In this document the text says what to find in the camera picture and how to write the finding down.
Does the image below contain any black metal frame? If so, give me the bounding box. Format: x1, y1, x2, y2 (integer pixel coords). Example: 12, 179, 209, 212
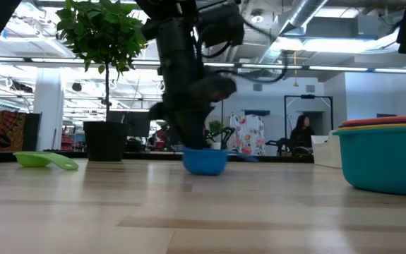
283, 94, 334, 156

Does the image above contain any green leafy indoor tree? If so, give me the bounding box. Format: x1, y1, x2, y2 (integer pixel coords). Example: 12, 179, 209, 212
54, 0, 148, 123

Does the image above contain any teal plastic measuring cup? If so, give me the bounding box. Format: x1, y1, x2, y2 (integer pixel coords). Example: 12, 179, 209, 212
332, 126, 406, 197

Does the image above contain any small green plant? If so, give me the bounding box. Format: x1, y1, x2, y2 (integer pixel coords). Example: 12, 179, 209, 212
206, 120, 225, 144

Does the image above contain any yellow hanging pendant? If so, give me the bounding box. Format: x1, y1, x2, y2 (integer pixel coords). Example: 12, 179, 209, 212
292, 51, 300, 87

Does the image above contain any orange patterned wall panel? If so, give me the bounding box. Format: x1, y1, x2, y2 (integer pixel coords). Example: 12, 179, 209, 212
0, 110, 42, 152

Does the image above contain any white plastic basket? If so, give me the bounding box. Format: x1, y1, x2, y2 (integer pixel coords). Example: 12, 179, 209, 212
311, 131, 343, 169

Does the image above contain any black plant pot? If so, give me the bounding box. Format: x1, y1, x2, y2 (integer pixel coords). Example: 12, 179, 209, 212
83, 121, 131, 162

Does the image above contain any black rear table rail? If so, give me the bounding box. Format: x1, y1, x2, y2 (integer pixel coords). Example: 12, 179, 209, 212
0, 150, 315, 164

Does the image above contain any long ceiling light rail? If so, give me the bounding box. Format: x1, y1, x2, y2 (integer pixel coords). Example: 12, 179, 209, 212
0, 56, 406, 75

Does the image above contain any floral print curtain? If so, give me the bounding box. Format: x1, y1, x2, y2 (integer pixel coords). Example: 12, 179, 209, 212
229, 114, 266, 157

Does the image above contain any blue plastic measuring cup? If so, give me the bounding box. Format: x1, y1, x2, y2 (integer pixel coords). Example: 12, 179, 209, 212
181, 147, 260, 176

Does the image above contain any silver ceiling air duct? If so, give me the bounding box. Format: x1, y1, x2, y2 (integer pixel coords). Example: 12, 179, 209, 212
258, 0, 330, 66

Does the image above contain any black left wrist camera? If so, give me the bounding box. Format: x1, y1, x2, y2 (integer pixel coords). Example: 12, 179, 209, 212
197, 2, 246, 49

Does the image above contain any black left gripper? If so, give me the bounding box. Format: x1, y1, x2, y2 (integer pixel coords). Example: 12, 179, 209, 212
148, 73, 238, 150

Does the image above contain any wide black monitor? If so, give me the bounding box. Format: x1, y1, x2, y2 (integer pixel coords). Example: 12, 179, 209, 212
107, 110, 151, 138

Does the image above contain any white structural column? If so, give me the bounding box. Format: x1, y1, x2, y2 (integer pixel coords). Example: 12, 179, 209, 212
32, 67, 66, 152

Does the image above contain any green plastic measuring cup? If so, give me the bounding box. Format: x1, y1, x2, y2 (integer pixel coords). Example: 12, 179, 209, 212
13, 151, 80, 171

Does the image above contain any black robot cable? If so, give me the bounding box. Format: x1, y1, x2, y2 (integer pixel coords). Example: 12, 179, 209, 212
213, 52, 289, 85
201, 40, 232, 59

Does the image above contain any person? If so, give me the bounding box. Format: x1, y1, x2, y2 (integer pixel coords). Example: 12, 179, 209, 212
289, 114, 316, 151

